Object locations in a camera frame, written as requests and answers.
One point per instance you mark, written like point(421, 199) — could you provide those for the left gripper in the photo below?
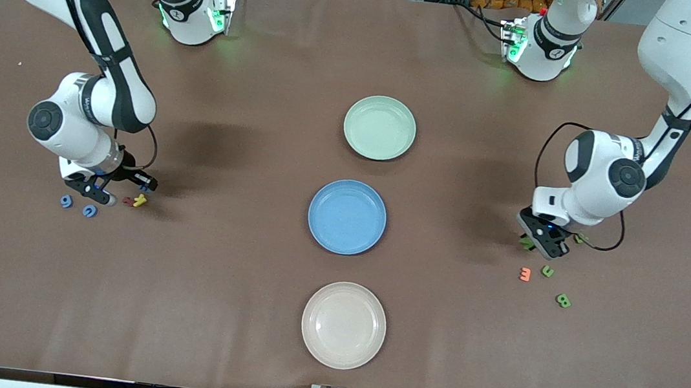
point(532, 248)

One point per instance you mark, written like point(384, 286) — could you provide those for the blue foam number nine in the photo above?
point(66, 197)

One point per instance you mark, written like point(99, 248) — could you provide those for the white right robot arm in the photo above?
point(77, 118)

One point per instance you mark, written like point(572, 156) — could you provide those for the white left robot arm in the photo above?
point(592, 196)

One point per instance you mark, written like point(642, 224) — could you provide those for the orange foam letter E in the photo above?
point(525, 274)

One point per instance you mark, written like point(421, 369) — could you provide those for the blue foam letter G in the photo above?
point(84, 210)

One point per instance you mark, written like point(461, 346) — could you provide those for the pale pink plate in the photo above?
point(343, 327)

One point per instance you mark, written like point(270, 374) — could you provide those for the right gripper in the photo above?
point(129, 174)

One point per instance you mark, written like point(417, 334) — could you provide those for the yellow foam letter K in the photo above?
point(140, 200)

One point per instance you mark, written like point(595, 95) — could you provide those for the green foam letter S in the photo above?
point(528, 245)

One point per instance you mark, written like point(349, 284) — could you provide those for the green foam letter B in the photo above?
point(563, 301)

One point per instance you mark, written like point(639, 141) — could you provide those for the green foam letter U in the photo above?
point(547, 273)

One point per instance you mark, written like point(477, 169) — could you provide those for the green foam letter D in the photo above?
point(580, 239)

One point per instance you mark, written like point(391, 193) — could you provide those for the blue plate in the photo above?
point(360, 235)

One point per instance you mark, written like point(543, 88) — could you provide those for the brown table cover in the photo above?
point(209, 308)

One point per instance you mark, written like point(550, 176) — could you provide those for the light green plate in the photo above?
point(365, 137)

